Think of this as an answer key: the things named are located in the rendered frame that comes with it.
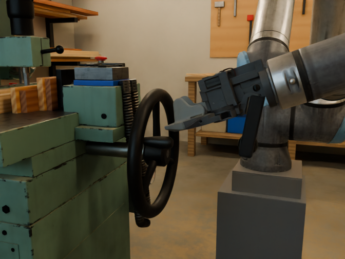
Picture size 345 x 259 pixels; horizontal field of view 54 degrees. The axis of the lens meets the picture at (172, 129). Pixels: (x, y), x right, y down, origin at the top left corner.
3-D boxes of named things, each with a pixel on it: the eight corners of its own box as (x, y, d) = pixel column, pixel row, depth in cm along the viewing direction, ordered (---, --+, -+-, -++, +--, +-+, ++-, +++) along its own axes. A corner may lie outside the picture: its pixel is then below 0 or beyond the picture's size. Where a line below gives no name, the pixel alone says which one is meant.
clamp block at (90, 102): (116, 128, 74) (114, 87, 72) (62, 124, 78) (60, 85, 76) (141, 117, 88) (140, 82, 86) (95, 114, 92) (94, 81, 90)
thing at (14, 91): (17, 113, 75) (15, 87, 73) (12, 113, 75) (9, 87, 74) (74, 102, 95) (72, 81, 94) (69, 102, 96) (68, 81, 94)
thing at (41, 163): (33, 178, 63) (31, 157, 62) (-53, 167, 69) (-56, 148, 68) (124, 133, 101) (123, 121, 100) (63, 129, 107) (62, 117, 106)
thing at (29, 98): (27, 113, 75) (25, 90, 74) (21, 112, 76) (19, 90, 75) (86, 100, 98) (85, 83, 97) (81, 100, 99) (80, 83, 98)
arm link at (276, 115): (249, 133, 137) (251, 90, 134) (293, 137, 131) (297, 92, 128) (243, 141, 123) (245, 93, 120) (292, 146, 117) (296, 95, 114)
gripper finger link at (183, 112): (157, 105, 66) (201, 89, 63) (167, 133, 66) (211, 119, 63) (151, 107, 63) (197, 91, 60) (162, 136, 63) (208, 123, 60)
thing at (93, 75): (113, 86, 74) (112, 60, 72) (69, 85, 77) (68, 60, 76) (136, 82, 86) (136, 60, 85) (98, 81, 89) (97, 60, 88)
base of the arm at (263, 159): (247, 155, 142) (248, 132, 140) (294, 162, 133) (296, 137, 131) (233, 167, 126) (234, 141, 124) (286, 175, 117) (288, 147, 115)
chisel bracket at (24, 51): (33, 73, 78) (30, 35, 76) (-15, 73, 82) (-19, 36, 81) (53, 72, 85) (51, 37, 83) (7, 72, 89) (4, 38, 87)
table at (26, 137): (51, 174, 53) (48, 136, 52) (-92, 158, 62) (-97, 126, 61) (168, 115, 110) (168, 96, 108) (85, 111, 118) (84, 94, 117)
